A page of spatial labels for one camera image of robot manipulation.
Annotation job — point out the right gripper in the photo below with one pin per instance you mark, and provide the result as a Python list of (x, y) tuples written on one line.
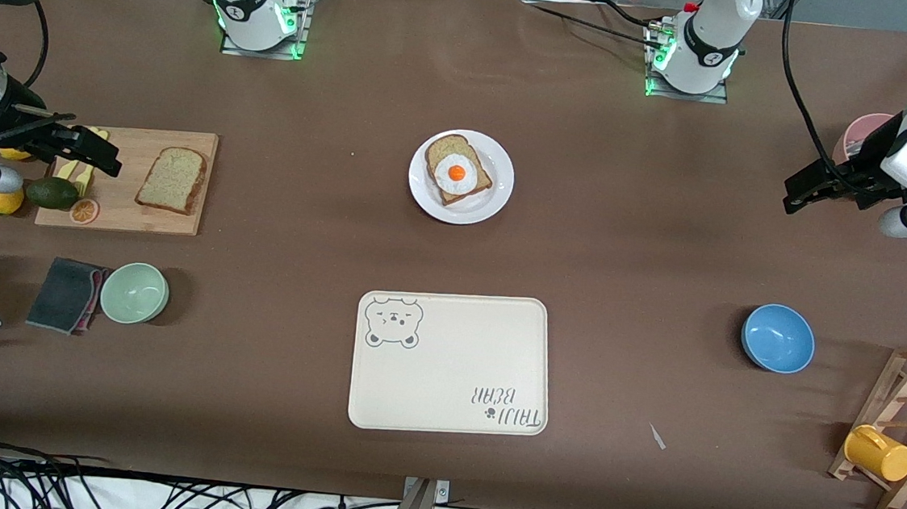
[(14, 120)]

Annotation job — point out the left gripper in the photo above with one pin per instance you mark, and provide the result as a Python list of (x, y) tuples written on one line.
[(870, 159)]

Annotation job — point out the seeded brown bread slice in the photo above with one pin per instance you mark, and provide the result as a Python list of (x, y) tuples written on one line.
[(441, 150), (172, 180)]

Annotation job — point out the white round plate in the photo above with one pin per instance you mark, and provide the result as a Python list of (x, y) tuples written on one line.
[(425, 202)]

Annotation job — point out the fried egg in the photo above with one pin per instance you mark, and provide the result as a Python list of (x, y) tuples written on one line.
[(456, 174)]

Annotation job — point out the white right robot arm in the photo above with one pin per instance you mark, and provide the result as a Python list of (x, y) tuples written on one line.
[(251, 4)]

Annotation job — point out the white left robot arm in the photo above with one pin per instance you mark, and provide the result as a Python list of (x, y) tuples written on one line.
[(713, 40)]

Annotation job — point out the yellow plastic fork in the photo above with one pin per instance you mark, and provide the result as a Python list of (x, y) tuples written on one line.
[(85, 181)]

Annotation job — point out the orange fruit slice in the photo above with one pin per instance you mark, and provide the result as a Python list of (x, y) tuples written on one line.
[(84, 212)]

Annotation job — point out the dark green avocado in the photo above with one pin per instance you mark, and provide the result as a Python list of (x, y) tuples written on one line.
[(52, 193)]

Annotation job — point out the wooden cutting board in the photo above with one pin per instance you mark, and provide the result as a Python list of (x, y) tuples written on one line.
[(124, 216)]

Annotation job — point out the pink bowl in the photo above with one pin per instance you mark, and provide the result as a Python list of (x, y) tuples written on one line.
[(868, 124)]

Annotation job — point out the yellow lemon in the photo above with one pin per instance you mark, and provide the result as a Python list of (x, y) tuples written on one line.
[(14, 154)]

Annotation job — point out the round yellow-orange citrus fruit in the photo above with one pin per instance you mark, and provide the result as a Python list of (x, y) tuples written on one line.
[(0, 201)]

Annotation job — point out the pale green bowl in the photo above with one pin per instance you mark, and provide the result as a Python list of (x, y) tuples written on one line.
[(134, 292)]

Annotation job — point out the grey and pink folded cloth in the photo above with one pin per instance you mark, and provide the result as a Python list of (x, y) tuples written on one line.
[(62, 295)]

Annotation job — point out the blue bowl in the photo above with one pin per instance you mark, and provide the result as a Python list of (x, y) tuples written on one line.
[(779, 338)]

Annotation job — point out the wooden mug rack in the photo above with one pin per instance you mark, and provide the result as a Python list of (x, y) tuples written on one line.
[(892, 386)]

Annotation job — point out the yellow mug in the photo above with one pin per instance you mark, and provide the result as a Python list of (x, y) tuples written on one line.
[(879, 454)]

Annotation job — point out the small white paper scrap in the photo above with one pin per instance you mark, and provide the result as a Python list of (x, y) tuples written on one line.
[(657, 436)]

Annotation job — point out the cream tray with bear print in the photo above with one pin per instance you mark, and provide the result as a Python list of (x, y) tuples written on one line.
[(453, 364)]

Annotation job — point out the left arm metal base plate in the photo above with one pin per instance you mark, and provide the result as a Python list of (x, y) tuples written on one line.
[(717, 99)]

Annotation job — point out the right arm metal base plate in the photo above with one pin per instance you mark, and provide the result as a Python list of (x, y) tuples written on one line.
[(306, 28)]

